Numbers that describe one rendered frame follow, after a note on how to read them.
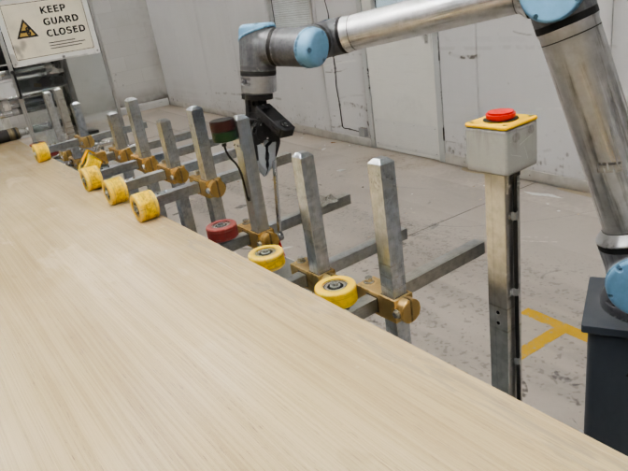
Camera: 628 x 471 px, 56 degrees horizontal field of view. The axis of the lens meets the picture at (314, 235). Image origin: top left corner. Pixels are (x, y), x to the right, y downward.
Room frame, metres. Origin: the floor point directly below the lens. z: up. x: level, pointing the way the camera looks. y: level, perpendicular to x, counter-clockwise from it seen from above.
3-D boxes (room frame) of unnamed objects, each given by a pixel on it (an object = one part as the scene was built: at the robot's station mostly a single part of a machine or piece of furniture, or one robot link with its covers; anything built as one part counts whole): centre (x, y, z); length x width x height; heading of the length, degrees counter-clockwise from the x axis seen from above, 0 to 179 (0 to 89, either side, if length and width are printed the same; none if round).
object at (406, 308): (1.04, -0.13, 0.83); 0.14 x 0.06 x 0.05; 33
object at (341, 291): (0.99, -0.02, 0.85); 0.08 x 0.08 x 0.11
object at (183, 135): (2.37, 0.60, 0.95); 0.37 x 0.03 x 0.03; 123
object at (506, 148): (0.80, -0.28, 1.18); 0.07 x 0.07 x 0.08; 33
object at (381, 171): (1.02, -0.14, 0.89); 0.04 x 0.04 x 0.48; 33
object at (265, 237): (1.45, 0.15, 0.85); 0.14 x 0.06 x 0.05; 33
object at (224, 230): (1.42, 0.23, 0.85); 0.08 x 0.08 x 0.11
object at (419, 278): (1.10, -0.19, 0.83); 0.44 x 0.03 x 0.04; 123
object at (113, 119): (2.27, 0.68, 0.87); 0.04 x 0.04 x 0.48; 33
